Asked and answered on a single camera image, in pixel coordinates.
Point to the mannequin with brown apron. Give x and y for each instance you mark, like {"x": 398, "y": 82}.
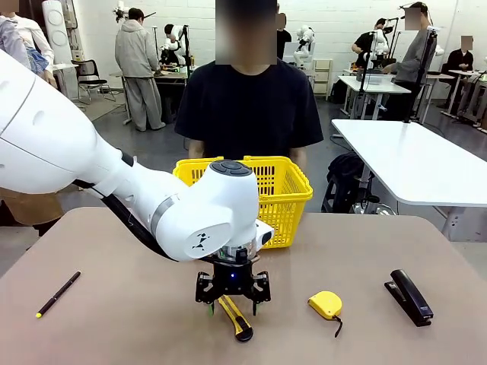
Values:
{"x": 30, "y": 209}

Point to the person's right forearm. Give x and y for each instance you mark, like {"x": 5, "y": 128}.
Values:
{"x": 196, "y": 150}

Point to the mannequin with orange trousers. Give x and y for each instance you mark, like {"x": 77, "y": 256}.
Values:
{"x": 38, "y": 42}

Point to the yellow black utility knife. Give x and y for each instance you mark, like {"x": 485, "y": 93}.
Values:
{"x": 239, "y": 323}

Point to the person in black t-shirt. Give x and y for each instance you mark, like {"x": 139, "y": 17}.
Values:
{"x": 247, "y": 106}

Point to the left gripper black green-tipped finger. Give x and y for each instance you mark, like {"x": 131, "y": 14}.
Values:
{"x": 261, "y": 289}
{"x": 204, "y": 289}

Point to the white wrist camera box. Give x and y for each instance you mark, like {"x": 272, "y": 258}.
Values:
{"x": 265, "y": 235}

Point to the person in grey sweater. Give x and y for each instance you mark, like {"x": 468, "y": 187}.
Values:
{"x": 416, "y": 53}

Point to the yellow plastic shopping basket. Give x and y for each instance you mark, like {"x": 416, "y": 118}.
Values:
{"x": 281, "y": 197}

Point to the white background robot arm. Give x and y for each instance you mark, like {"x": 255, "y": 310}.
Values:
{"x": 304, "y": 38}

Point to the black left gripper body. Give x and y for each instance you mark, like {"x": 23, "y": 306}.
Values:
{"x": 233, "y": 279}

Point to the yellow tape measure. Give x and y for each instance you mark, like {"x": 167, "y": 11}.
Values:
{"x": 325, "y": 303}

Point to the black office chair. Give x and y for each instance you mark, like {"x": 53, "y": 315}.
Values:
{"x": 89, "y": 76}

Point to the black pen yellow tip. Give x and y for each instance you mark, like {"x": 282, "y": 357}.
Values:
{"x": 57, "y": 296}

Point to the black stapler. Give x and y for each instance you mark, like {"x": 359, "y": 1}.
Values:
{"x": 411, "y": 298}

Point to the seated person in black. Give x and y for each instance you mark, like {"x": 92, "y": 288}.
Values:
{"x": 460, "y": 61}

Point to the large white table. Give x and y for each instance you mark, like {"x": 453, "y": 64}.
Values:
{"x": 411, "y": 159}

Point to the black backpack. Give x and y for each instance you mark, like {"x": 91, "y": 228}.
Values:
{"x": 344, "y": 171}

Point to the white background table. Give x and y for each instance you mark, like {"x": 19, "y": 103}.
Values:
{"x": 373, "y": 85}

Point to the person's left forearm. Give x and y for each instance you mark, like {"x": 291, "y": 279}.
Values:
{"x": 299, "y": 157}

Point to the white drawer cabinet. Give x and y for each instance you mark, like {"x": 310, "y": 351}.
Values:
{"x": 322, "y": 78}

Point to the person in grey hoodie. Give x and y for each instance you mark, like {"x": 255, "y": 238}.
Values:
{"x": 137, "y": 57}

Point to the white black humanoid robot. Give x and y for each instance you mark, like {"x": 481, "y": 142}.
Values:
{"x": 174, "y": 42}

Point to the black camera stand pole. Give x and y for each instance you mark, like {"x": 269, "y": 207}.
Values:
{"x": 422, "y": 76}

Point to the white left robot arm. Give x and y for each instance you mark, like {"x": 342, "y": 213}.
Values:
{"x": 57, "y": 144}

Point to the white standing air conditioner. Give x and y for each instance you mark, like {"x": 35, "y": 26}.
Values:
{"x": 57, "y": 30}

